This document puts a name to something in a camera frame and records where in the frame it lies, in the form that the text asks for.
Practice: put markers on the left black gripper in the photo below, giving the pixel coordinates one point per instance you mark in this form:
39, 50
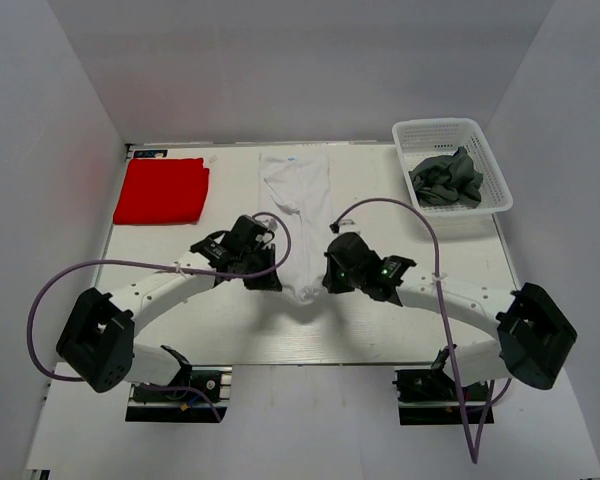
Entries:
267, 281

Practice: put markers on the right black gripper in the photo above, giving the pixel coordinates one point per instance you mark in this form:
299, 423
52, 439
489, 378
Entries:
336, 285

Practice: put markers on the white t shirt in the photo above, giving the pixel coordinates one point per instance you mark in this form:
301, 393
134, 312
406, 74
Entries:
297, 189

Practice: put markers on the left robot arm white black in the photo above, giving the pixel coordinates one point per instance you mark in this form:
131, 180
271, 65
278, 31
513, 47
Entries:
99, 338

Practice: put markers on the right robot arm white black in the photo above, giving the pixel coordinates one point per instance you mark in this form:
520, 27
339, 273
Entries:
529, 336

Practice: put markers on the grey t shirt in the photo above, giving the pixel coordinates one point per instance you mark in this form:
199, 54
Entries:
447, 180

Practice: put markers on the folded red t shirt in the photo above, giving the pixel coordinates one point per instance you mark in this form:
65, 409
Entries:
162, 192

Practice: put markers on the white plastic basket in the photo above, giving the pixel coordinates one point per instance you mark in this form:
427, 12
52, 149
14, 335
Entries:
417, 140

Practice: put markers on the blue label sticker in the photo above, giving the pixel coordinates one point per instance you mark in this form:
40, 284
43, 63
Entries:
150, 154

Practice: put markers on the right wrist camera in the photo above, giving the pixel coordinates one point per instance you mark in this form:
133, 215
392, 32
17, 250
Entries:
344, 226

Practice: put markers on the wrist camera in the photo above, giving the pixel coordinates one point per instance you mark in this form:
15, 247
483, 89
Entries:
344, 226
267, 236

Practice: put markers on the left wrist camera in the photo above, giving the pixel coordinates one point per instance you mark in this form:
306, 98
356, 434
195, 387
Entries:
267, 236

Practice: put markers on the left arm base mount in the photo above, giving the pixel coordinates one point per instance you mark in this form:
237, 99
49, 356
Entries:
185, 395

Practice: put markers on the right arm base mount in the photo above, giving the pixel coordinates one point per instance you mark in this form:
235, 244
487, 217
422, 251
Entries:
427, 397

